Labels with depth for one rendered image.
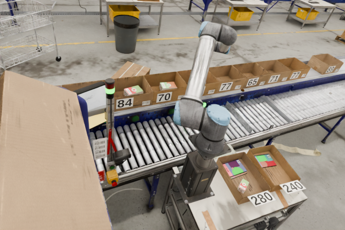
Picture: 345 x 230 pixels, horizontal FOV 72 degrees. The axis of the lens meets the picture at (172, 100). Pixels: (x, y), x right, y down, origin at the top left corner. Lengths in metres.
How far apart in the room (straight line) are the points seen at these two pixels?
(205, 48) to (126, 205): 1.82
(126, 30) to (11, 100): 4.27
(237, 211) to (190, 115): 0.91
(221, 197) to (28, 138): 1.70
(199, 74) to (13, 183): 1.25
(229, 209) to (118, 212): 1.17
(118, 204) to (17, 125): 2.26
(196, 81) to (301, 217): 2.25
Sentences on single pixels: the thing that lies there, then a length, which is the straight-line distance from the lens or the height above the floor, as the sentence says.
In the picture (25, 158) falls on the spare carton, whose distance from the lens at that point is 0.47.
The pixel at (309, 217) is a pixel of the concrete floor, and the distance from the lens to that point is 3.34.
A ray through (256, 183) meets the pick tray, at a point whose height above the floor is 0.76.
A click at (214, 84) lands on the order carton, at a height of 1.02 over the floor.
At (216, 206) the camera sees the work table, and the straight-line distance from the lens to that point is 1.98.
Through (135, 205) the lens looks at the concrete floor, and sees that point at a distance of 2.70.
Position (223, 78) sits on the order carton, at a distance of 3.06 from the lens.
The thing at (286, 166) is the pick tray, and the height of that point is 0.81.
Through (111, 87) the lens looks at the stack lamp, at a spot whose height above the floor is 1.63.
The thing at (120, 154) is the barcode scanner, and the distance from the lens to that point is 1.67.
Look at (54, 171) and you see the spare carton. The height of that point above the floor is 2.03.
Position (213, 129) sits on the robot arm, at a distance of 1.43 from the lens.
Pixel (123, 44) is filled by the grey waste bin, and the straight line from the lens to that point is 4.92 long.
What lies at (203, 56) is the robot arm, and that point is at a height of 1.72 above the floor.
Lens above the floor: 2.41
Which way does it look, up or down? 38 degrees down
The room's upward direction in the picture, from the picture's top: 12 degrees clockwise
